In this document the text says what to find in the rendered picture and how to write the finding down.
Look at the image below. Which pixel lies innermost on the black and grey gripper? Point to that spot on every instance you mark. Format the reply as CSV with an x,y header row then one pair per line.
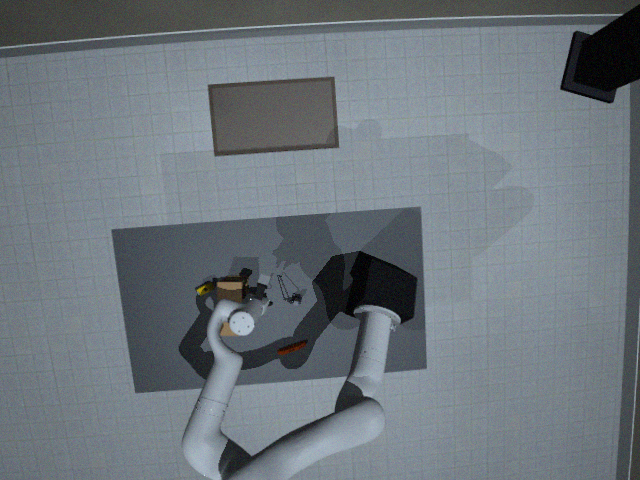
x,y
265,301

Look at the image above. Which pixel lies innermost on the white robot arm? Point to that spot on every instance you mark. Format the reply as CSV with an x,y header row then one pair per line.
x,y
355,421

